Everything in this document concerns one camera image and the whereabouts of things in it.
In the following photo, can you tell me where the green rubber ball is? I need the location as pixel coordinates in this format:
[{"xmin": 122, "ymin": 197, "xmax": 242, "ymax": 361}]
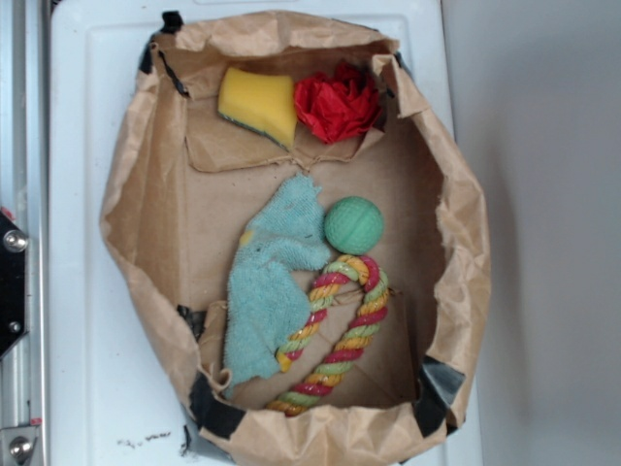
[{"xmin": 324, "ymin": 196, "xmax": 384, "ymax": 255}]

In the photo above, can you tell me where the teal terry cloth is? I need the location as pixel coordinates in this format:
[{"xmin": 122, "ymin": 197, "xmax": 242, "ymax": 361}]
[{"xmin": 223, "ymin": 174, "xmax": 331, "ymax": 398}]

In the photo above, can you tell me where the brown paper bag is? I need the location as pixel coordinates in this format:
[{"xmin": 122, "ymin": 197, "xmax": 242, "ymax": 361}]
[{"xmin": 101, "ymin": 11, "xmax": 491, "ymax": 465}]

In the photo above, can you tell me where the yellow sponge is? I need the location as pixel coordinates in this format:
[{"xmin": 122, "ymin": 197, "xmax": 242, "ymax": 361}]
[{"xmin": 217, "ymin": 68, "xmax": 298, "ymax": 150}]

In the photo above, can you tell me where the aluminium frame rail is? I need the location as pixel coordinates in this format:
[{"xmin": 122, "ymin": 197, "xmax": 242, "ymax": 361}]
[{"xmin": 1, "ymin": 1, "xmax": 50, "ymax": 465}]

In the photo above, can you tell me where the crumpled red paper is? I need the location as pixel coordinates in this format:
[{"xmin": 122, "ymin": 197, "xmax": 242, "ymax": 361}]
[{"xmin": 294, "ymin": 62, "xmax": 381, "ymax": 144}]

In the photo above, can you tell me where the black metal bracket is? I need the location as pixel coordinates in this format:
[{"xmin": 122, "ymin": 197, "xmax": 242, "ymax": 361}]
[{"xmin": 0, "ymin": 208, "xmax": 29, "ymax": 358}]

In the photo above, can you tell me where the multicolour twisted rope toy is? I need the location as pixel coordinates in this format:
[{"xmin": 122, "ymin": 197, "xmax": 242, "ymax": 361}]
[{"xmin": 266, "ymin": 254, "xmax": 390, "ymax": 416}]

